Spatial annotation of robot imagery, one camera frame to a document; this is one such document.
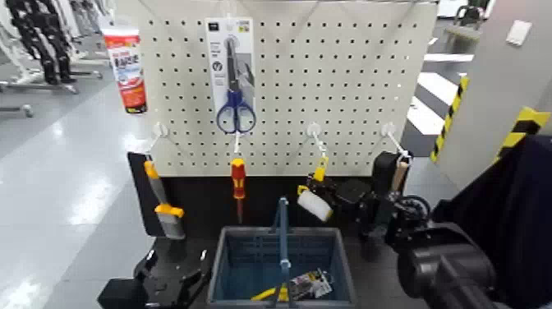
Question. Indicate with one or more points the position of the white pegboard hook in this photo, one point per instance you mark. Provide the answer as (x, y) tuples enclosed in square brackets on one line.
[(160, 129), (388, 128), (236, 144), (314, 129)]

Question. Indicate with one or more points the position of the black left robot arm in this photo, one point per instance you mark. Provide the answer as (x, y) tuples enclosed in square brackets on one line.
[(120, 295)]

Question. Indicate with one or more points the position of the printed tool package card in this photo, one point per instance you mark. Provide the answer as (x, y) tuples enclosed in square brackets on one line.
[(310, 285)]

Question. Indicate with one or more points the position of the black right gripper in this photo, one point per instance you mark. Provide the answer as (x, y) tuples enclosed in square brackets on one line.
[(352, 194)]

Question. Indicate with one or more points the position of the grey chair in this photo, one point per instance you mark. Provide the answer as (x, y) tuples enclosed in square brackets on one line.
[(465, 26)]

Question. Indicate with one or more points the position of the grey orange paint brush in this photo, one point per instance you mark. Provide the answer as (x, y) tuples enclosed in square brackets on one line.
[(166, 211)]

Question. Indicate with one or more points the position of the blue plastic crate grey rim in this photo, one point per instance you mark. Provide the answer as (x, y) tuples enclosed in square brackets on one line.
[(241, 263)]

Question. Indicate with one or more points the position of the white wall plate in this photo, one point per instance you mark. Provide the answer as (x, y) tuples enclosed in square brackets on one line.
[(518, 32)]

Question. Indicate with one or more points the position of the beige perforated pegboard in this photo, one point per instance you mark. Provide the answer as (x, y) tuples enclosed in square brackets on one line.
[(345, 86)]

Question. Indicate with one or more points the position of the black dressed mannequin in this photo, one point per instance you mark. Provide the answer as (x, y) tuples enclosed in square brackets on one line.
[(43, 39)]

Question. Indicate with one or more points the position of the metal wheeled stand base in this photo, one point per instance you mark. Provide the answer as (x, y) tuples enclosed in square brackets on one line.
[(17, 110), (43, 87)]

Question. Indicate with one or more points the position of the blue scissors on package card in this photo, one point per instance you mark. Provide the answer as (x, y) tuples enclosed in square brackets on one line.
[(235, 108)]

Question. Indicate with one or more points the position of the grey pillar with hazard tape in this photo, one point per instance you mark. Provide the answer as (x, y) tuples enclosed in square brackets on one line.
[(491, 86)]

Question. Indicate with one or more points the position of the dark navy fabric cover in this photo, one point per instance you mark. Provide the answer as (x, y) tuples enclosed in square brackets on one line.
[(530, 224)]

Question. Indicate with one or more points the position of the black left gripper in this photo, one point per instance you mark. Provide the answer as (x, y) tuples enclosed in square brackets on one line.
[(172, 280)]

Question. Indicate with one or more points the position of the red yellow screwdriver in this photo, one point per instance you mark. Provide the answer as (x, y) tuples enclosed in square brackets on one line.
[(238, 177)]

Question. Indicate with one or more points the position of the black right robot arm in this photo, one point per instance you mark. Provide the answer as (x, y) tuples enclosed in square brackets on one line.
[(444, 267)]

